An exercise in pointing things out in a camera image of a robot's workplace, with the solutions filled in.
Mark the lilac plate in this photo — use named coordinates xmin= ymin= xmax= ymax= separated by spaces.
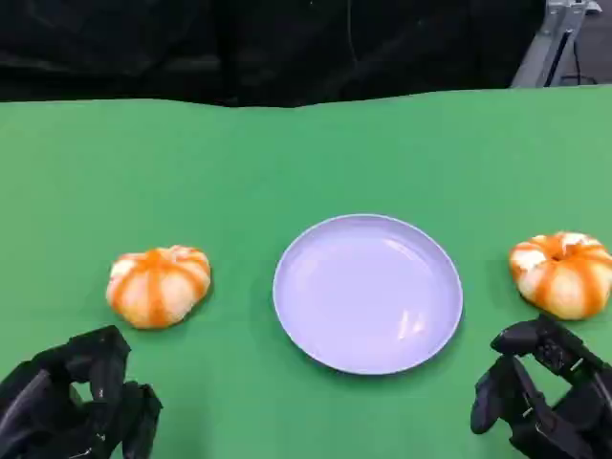
xmin=272 ymin=213 xmax=465 ymax=376

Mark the grey metal frame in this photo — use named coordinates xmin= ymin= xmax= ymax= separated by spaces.
xmin=510 ymin=0 xmax=587 ymax=88

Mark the black backdrop cloth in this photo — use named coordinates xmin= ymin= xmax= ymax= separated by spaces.
xmin=0 ymin=0 xmax=549 ymax=109

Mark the orange white toy bread roll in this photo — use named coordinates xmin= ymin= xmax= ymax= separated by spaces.
xmin=105 ymin=245 xmax=212 ymax=331
xmin=508 ymin=231 xmax=612 ymax=321

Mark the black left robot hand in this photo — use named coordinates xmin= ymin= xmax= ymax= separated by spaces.
xmin=0 ymin=325 xmax=164 ymax=459

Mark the green table cloth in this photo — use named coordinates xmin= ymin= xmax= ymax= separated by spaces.
xmin=0 ymin=85 xmax=612 ymax=459

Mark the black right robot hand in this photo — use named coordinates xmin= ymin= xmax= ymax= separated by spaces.
xmin=470 ymin=314 xmax=612 ymax=459

